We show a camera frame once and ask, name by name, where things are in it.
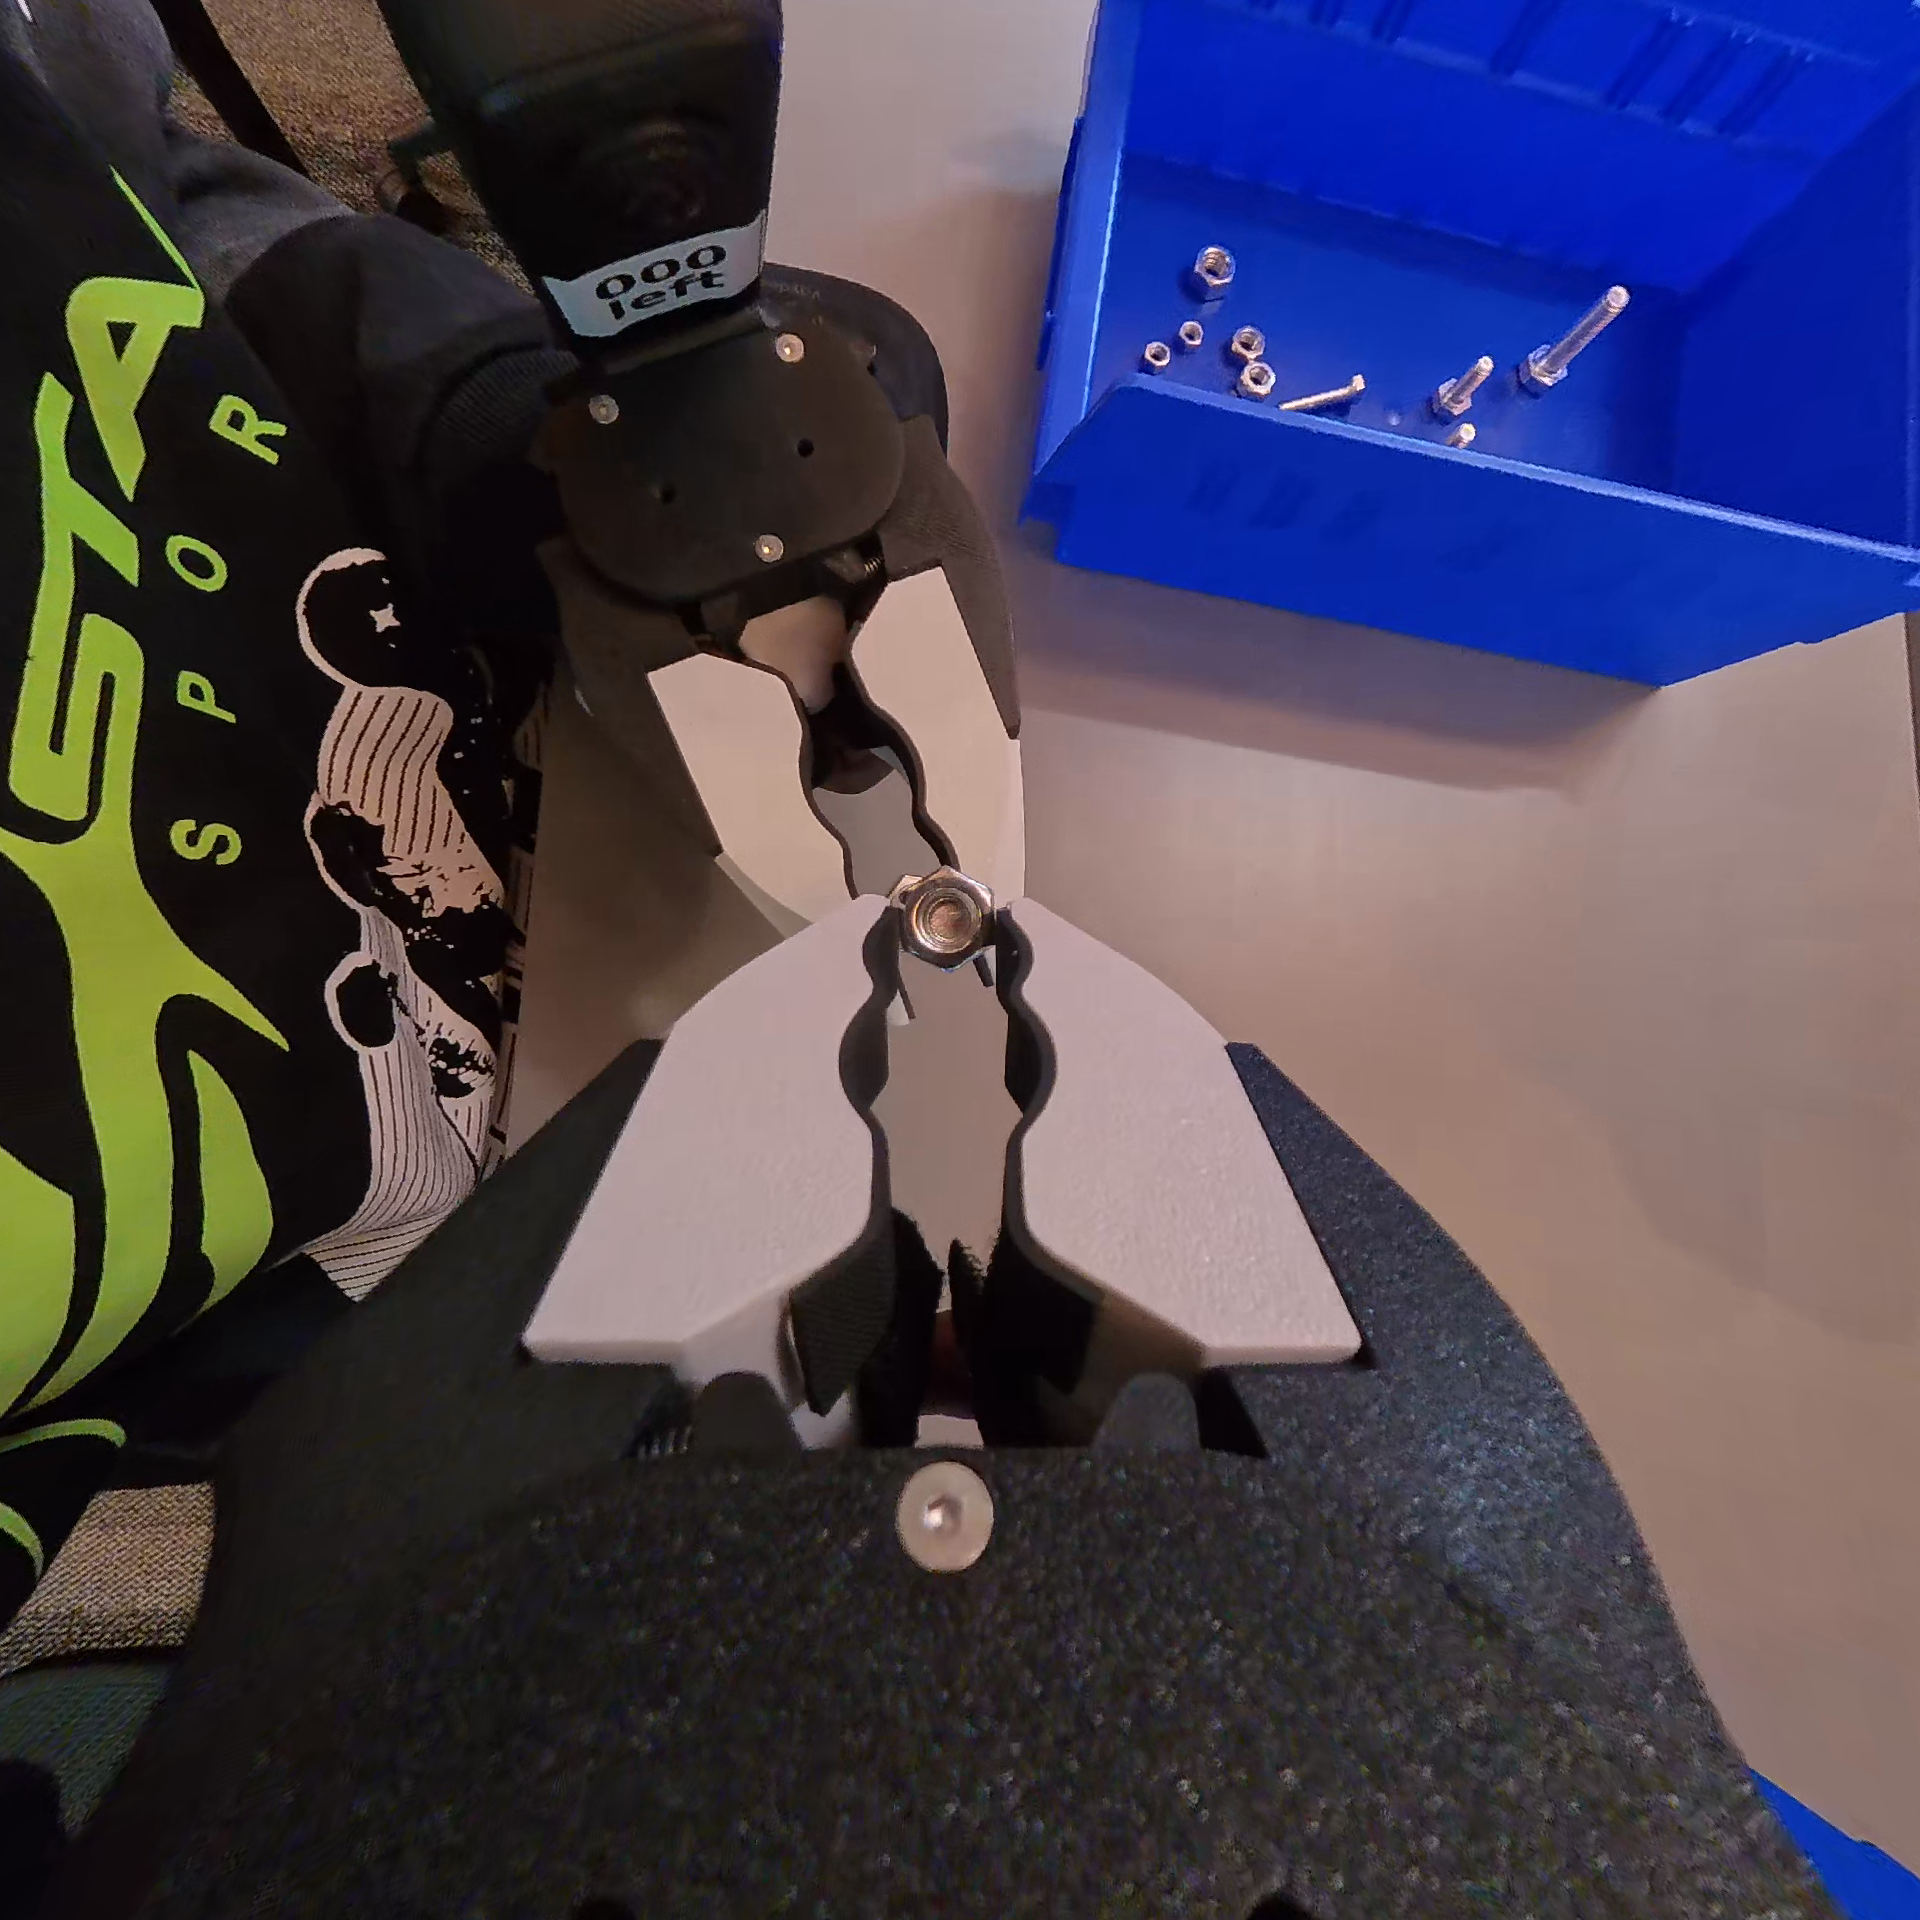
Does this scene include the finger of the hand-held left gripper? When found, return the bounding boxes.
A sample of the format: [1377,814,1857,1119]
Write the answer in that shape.
[855,564,1039,918]
[642,591,916,918]

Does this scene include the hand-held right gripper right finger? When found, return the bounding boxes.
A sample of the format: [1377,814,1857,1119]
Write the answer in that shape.
[984,897,1368,1412]

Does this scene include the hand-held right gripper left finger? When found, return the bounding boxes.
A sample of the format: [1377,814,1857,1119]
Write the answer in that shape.
[522,897,937,1412]

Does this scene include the silver hex nut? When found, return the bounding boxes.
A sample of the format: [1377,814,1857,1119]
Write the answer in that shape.
[892,865,1004,966]

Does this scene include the blue plastic bin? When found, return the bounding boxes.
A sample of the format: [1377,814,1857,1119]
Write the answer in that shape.
[1751,1771,1920,1920]
[1025,0,1920,687]

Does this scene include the silver nuts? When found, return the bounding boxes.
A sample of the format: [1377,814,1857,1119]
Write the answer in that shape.
[1137,248,1282,404]

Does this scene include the silver bolts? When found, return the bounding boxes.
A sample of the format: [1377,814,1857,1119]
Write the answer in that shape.
[1282,283,1637,454]

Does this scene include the person's left forearm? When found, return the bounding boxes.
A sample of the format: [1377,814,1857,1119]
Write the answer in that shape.
[225,180,588,648]

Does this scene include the black printed shirt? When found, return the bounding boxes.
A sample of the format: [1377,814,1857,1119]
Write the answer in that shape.
[0,0,588,1682]

